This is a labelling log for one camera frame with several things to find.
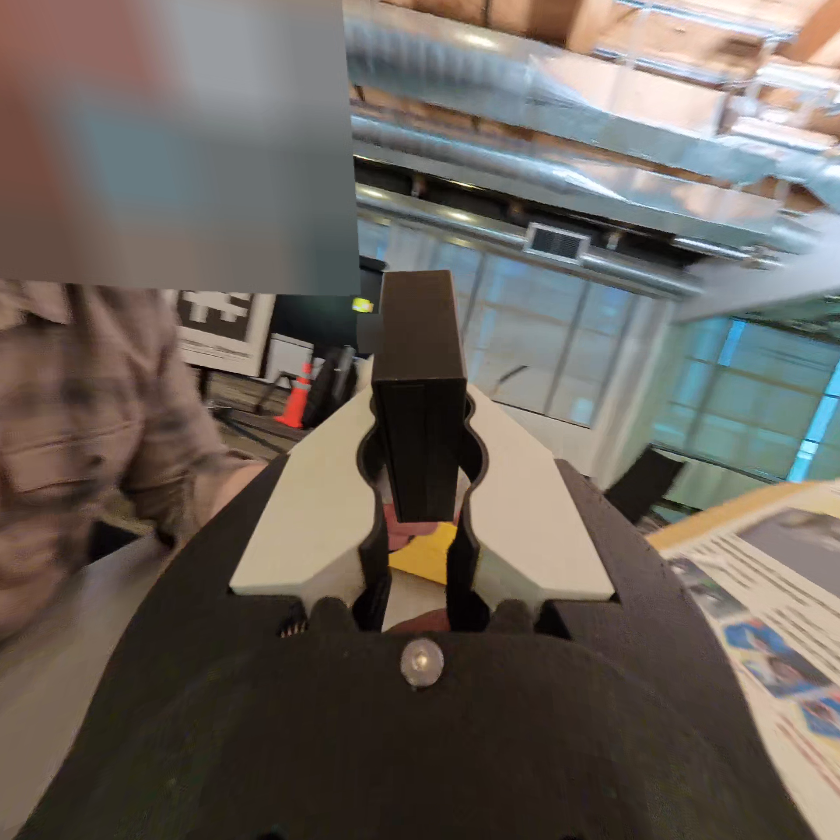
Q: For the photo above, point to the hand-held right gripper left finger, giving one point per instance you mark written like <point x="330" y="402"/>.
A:
<point x="308" y="518"/>

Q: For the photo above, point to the person's plaid shirt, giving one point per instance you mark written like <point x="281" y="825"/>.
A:
<point x="65" y="426"/>

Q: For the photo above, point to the orange traffic cone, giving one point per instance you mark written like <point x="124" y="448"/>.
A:
<point x="296" y="407"/>

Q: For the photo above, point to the black white tag sign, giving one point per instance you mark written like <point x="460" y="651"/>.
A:
<point x="223" y="341"/>

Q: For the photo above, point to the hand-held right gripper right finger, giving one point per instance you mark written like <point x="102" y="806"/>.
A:
<point x="538" y="525"/>

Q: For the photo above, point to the black network switch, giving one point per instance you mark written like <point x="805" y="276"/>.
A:
<point x="420" y="426"/>

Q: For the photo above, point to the printed instruction sheet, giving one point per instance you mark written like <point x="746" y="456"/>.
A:
<point x="774" y="590"/>

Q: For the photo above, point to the black backpack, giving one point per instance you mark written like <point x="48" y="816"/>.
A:
<point x="331" y="387"/>

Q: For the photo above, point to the yellow plastic bin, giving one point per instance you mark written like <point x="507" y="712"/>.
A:
<point x="426" y="558"/>

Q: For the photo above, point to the silver air duct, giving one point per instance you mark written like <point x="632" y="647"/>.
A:
<point x="590" y="118"/>

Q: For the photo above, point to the white ceiling vent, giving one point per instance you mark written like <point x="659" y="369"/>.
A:
<point x="556" y="243"/>

